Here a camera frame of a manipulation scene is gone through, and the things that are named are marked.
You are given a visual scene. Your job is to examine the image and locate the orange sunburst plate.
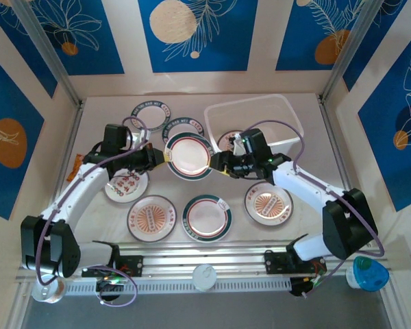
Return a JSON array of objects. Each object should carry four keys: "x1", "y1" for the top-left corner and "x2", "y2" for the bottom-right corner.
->
[
  {"x1": 126, "y1": 194, "x2": 177, "y2": 243},
  {"x1": 217, "y1": 131, "x2": 243, "y2": 154},
  {"x1": 244, "y1": 181, "x2": 295, "y2": 227}
]

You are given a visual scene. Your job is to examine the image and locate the green rimmed white plate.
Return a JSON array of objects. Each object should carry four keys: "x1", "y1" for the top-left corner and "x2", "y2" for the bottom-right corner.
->
[
  {"x1": 163, "y1": 131, "x2": 214, "y2": 181},
  {"x1": 182, "y1": 194, "x2": 233, "y2": 243}
]

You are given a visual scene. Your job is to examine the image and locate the navy rimmed white plate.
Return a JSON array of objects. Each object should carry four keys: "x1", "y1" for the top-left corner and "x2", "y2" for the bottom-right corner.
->
[
  {"x1": 161, "y1": 117, "x2": 206, "y2": 145},
  {"x1": 130, "y1": 100, "x2": 173, "y2": 132}
]

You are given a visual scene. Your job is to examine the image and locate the white plastic bin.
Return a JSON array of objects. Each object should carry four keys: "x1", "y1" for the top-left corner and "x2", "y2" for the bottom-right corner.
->
[{"x1": 203, "y1": 93, "x2": 305, "y2": 162}]

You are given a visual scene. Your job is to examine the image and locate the red character white plate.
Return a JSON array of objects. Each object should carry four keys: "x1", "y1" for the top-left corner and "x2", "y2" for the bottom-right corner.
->
[{"x1": 104, "y1": 169, "x2": 150, "y2": 205}]

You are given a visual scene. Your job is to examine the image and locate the orange snack packet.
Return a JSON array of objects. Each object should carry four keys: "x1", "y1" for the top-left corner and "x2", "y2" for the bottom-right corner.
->
[{"x1": 66, "y1": 153, "x2": 86, "y2": 182}]

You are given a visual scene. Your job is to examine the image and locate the silver tin can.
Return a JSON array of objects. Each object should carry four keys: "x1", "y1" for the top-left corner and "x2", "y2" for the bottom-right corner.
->
[{"x1": 192, "y1": 263, "x2": 217, "y2": 292}]

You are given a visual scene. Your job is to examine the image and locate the blue and white container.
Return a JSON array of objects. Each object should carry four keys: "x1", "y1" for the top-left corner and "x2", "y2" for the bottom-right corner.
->
[{"x1": 345, "y1": 255, "x2": 390, "y2": 292}]

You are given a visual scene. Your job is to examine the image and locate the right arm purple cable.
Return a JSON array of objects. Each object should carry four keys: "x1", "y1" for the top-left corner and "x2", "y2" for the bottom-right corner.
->
[{"x1": 239, "y1": 119, "x2": 386, "y2": 299}]

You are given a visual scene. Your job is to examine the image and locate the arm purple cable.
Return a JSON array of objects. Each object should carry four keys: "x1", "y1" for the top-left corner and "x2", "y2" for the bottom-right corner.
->
[
  {"x1": 239, "y1": 119, "x2": 386, "y2": 299},
  {"x1": 36, "y1": 116, "x2": 148, "y2": 308}
]

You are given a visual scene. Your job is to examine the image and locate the aluminium side rail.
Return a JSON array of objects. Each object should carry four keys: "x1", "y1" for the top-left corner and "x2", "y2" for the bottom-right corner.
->
[
  {"x1": 36, "y1": 99, "x2": 86, "y2": 256},
  {"x1": 317, "y1": 95, "x2": 371, "y2": 246}
]

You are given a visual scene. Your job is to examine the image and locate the aluminium rail frame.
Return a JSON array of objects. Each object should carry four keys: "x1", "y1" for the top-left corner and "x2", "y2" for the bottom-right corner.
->
[{"x1": 15, "y1": 239, "x2": 398, "y2": 285}]

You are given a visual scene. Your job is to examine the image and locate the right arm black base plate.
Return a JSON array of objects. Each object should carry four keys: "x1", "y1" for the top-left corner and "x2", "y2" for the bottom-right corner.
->
[{"x1": 264, "y1": 252, "x2": 327, "y2": 275}]

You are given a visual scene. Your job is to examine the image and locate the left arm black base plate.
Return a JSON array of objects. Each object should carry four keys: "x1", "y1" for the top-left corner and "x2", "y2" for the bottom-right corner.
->
[{"x1": 81, "y1": 255, "x2": 144, "y2": 278}]

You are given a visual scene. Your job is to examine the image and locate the grey slotted cable duct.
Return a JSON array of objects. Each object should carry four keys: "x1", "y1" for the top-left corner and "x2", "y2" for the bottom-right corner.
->
[{"x1": 60, "y1": 277, "x2": 292, "y2": 296}]

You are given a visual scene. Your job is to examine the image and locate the aluminium corner post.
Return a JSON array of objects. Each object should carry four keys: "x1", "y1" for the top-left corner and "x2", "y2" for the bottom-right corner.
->
[
  {"x1": 10, "y1": 0, "x2": 86, "y2": 107},
  {"x1": 320, "y1": 0, "x2": 388, "y2": 103}
]

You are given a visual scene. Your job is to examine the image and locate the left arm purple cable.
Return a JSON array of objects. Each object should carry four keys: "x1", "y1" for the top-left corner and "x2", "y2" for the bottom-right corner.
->
[{"x1": 36, "y1": 116, "x2": 148, "y2": 308}]

